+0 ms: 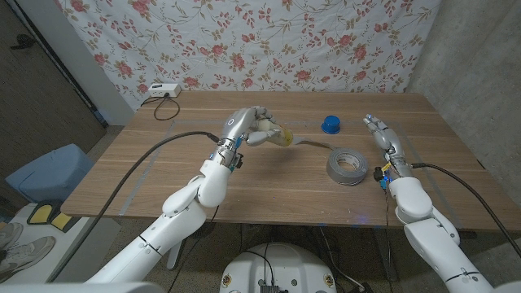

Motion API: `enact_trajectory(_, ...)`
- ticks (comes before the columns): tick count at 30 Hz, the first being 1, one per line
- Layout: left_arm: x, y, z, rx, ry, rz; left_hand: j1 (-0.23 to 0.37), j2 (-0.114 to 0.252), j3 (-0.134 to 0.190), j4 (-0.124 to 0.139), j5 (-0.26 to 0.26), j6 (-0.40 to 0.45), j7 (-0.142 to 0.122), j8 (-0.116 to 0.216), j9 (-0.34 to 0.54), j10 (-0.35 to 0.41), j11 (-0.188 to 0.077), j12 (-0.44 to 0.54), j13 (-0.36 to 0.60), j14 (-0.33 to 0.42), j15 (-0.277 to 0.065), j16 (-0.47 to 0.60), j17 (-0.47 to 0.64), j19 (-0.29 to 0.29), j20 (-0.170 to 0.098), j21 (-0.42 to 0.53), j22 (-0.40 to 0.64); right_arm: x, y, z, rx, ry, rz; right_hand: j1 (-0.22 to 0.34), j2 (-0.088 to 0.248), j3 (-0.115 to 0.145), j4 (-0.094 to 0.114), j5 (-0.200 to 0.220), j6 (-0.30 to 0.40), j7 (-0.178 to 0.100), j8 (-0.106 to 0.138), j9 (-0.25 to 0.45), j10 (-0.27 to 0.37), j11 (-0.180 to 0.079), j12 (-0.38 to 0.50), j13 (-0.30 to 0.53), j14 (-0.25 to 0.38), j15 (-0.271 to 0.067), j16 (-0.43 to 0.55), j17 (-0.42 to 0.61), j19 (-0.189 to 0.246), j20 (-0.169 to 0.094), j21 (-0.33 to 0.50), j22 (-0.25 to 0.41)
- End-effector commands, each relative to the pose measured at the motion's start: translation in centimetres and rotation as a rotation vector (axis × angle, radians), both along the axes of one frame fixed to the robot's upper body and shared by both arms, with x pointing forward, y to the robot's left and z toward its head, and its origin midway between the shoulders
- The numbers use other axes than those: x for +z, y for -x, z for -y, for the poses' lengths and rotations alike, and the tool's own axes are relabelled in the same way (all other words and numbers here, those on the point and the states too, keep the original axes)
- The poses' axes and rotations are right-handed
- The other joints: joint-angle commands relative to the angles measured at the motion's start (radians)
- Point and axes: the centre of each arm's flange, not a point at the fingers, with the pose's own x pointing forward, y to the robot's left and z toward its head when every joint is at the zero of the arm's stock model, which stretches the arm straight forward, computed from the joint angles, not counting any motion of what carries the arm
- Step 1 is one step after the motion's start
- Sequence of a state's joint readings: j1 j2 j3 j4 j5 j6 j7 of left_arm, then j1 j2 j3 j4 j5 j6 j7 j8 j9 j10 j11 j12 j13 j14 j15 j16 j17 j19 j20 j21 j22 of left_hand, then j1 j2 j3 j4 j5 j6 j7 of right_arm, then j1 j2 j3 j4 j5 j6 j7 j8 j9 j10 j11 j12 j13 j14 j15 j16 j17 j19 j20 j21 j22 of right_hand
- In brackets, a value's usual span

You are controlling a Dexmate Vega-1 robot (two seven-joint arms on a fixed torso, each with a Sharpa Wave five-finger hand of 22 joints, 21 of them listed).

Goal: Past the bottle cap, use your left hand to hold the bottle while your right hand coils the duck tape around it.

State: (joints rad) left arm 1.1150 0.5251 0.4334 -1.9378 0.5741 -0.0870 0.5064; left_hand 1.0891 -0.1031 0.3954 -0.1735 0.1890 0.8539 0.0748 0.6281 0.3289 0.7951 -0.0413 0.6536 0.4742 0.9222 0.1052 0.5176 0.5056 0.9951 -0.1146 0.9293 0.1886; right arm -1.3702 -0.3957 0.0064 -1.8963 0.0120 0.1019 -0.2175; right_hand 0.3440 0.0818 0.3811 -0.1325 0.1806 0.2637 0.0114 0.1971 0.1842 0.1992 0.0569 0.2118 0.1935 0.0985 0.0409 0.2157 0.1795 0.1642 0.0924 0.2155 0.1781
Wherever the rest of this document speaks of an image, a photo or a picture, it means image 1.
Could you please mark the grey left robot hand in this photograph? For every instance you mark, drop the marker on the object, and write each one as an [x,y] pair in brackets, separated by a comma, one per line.
[238,124]

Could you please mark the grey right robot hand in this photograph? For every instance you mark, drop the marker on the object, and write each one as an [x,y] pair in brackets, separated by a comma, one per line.
[390,148]

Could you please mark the cream plastic drink bottle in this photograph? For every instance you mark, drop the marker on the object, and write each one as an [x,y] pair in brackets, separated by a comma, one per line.
[285,137]

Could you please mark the grey duct tape roll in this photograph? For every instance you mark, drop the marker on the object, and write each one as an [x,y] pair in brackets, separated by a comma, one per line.
[338,175]

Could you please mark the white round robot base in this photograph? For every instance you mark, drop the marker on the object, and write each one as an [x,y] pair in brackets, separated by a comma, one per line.
[285,264]

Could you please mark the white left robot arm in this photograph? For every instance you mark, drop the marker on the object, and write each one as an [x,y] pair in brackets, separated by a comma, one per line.
[179,219]

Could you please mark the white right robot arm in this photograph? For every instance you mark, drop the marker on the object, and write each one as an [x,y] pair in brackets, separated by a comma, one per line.
[431,244]

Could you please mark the blue bottle cap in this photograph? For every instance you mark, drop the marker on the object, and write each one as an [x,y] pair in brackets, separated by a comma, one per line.
[330,125]

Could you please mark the white power adapter box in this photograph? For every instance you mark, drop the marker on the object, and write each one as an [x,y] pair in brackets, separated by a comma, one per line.
[164,89]

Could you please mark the floral backdrop cloth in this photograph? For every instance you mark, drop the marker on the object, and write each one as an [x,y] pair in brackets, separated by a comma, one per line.
[244,40]

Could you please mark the white table leg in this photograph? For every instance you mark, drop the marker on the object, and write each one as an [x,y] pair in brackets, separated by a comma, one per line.
[386,252]
[175,256]

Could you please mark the blue plastic bin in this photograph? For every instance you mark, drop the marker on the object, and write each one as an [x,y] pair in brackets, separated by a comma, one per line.
[49,171]

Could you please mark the yellow black slipper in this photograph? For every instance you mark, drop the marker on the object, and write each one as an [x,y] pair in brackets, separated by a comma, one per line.
[61,221]
[40,213]

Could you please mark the white floor platform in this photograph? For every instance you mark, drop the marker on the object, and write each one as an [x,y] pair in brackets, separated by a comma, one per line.
[61,252]

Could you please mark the black door hook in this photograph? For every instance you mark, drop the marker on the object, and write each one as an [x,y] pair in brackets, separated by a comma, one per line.
[22,40]

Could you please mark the grey sneaker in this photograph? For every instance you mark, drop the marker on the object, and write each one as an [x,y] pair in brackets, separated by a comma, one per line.
[28,254]
[10,234]

